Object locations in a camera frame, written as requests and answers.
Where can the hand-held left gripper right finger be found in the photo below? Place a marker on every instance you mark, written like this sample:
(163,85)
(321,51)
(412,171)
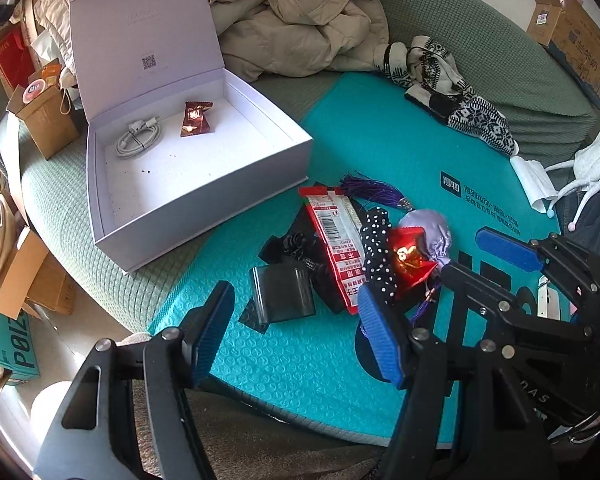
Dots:
(380,340)

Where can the black polka dot scrunchie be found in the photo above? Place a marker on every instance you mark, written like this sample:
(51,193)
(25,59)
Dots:
(377,245)

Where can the white tissue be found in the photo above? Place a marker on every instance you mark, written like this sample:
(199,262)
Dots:
(532,180)

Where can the round pink label jar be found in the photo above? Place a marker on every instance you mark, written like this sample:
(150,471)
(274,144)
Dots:
(32,91)

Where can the white lidded gift box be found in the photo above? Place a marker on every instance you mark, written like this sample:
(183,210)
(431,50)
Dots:
(220,170)

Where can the dark translucent plastic case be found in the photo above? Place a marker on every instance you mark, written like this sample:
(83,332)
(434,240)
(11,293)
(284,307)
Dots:
(282,295)

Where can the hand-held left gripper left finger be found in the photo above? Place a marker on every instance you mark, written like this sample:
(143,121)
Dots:
(212,335)

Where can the lavender sachet with purple tassel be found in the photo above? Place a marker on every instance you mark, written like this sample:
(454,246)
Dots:
(425,232)

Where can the red gold candy packet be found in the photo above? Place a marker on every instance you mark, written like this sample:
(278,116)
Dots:
(410,257)

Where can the printed cardboard box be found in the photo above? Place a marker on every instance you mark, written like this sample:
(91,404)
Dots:
(580,45)

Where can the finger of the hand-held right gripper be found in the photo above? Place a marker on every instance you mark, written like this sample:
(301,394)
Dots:
(467,280)
(507,250)

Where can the green sofa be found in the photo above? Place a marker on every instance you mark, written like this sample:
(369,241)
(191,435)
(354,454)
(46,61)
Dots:
(80,195)

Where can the small brown cardboard box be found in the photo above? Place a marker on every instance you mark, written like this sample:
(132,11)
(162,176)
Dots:
(45,120)

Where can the brown fuzzy cushion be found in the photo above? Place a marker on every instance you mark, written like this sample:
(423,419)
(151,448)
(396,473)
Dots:
(280,440)

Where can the black white patterned knitwear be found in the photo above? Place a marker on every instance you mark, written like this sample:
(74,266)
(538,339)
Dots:
(480,115)

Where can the teal bubble mailer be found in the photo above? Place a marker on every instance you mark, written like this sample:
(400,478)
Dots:
(290,360)

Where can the beige padded jacket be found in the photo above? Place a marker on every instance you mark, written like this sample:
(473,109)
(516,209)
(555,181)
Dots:
(305,25)

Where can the red paper bag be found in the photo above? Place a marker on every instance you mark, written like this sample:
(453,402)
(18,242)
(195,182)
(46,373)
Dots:
(12,57)

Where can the dark red candy wrapper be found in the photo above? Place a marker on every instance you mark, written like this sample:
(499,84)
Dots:
(195,117)

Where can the open plain cardboard box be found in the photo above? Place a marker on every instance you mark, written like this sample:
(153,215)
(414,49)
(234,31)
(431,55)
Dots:
(45,280)

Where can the red white snack packet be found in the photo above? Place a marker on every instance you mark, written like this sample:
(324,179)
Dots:
(337,240)

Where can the teal printed box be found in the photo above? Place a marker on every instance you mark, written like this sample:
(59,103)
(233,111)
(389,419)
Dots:
(15,355)

